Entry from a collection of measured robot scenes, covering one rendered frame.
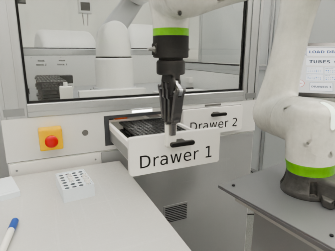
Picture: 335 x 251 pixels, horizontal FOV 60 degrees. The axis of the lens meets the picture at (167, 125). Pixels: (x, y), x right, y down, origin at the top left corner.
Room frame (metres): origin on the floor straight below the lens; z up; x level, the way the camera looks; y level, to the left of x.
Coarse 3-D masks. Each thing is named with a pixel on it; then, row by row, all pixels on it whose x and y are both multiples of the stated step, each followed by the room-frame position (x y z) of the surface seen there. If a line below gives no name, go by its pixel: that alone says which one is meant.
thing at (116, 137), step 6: (126, 120) 1.11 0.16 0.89; (132, 120) 1.11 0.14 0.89; (114, 126) 1.01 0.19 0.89; (120, 126) 1.09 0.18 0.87; (180, 126) 1.04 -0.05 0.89; (186, 126) 1.01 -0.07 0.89; (114, 132) 0.97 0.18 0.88; (120, 132) 0.93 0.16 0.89; (114, 138) 0.96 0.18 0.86; (120, 138) 0.90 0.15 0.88; (126, 138) 0.86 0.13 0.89; (114, 144) 0.97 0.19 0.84; (120, 144) 0.89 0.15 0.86; (126, 144) 0.84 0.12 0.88; (120, 150) 0.89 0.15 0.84; (126, 150) 0.83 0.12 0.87; (126, 156) 0.83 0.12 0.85
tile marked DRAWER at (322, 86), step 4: (312, 84) 1.32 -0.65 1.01; (316, 84) 1.31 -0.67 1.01; (320, 84) 1.31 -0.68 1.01; (324, 84) 1.30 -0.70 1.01; (328, 84) 1.30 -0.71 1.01; (332, 84) 1.29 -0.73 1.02; (312, 88) 1.30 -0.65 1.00; (316, 88) 1.30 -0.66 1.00; (320, 88) 1.29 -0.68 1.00; (324, 88) 1.29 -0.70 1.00; (328, 88) 1.28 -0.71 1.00; (332, 88) 1.28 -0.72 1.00
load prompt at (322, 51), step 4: (308, 48) 1.45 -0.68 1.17; (312, 48) 1.44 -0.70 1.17; (316, 48) 1.44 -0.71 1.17; (320, 48) 1.43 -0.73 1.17; (324, 48) 1.42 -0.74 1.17; (328, 48) 1.42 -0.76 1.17; (332, 48) 1.41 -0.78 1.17; (308, 52) 1.43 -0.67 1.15; (312, 52) 1.43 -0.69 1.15; (316, 52) 1.42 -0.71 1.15; (320, 52) 1.42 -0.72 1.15; (324, 52) 1.41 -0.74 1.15; (328, 52) 1.40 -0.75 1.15; (332, 52) 1.40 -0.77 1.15
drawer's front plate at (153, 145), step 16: (208, 128) 0.85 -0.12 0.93; (128, 144) 0.75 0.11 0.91; (144, 144) 0.76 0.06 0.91; (160, 144) 0.78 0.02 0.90; (208, 144) 0.84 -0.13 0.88; (128, 160) 0.75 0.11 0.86; (144, 160) 0.76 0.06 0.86; (160, 160) 0.78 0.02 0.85; (176, 160) 0.80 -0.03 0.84; (192, 160) 0.82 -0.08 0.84; (208, 160) 0.84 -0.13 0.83
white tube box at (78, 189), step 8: (56, 176) 0.79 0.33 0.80; (64, 176) 0.80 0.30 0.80; (80, 176) 0.80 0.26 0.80; (88, 176) 0.79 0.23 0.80; (56, 184) 0.80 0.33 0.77; (64, 184) 0.74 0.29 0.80; (72, 184) 0.75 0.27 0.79; (80, 184) 0.74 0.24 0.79; (88, 184) 0.74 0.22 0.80; (64, 192) 0.70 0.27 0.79; (72, 192) 0.71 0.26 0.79; (80, 192) 0.72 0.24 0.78; (88, 192) 0.73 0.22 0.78; (64, 200) 0.70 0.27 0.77; (72, 200) 0.71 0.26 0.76
